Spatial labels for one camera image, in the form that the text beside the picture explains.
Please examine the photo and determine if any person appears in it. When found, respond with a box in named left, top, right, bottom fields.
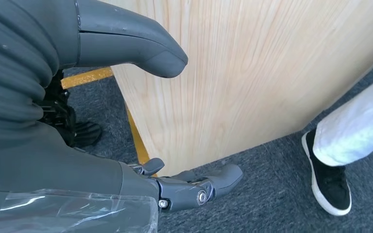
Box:
left=301, top=51, right=373, bottom=216

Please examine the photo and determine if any black ribbed mechanical part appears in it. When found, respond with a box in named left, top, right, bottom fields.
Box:
left=38, top=69, right=103, bottom=149

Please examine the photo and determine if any clear plastic film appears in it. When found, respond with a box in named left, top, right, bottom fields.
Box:
left=0, top=189, right=159, bottom=233

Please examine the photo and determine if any yellow floor tape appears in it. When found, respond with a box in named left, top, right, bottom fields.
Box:
left=60, top=67, right=152, bottom=178

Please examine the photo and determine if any light wood desk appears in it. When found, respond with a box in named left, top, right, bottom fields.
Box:
left=100, top=0, right=373, bottom=178

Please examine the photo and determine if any black white-soled shoe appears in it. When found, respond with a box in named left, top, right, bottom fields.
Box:
left=301, top=128, right=352, bottom=216

